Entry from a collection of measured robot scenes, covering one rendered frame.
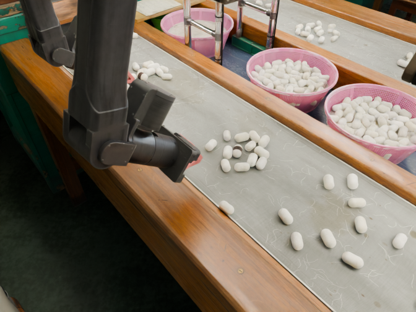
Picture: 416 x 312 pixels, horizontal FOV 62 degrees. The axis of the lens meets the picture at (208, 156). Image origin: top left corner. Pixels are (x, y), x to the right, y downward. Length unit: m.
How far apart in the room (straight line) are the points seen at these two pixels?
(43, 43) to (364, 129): 0.78
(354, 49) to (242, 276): 0.93
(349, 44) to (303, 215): 0.78
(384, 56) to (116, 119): 1.02
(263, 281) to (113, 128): 0.33
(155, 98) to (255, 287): 0.33
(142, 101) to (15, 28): 0.93
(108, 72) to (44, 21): 0.44
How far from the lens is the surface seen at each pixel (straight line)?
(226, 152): 0.78
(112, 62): 0.43
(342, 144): 0.85
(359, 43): 1.37
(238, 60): 1.30
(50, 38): 0.87
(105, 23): 0.41
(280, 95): 0.98
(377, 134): 0.95
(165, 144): 0.57
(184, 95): 0.99
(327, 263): 0.66
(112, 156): 0.48
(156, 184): 0.71
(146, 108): 0.51
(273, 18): 1.23
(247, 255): 0.61
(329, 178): 0.76
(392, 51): 1.36
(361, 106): 1.04
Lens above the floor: 1.29
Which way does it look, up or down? 44 degrees down
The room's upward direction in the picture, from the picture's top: straight up
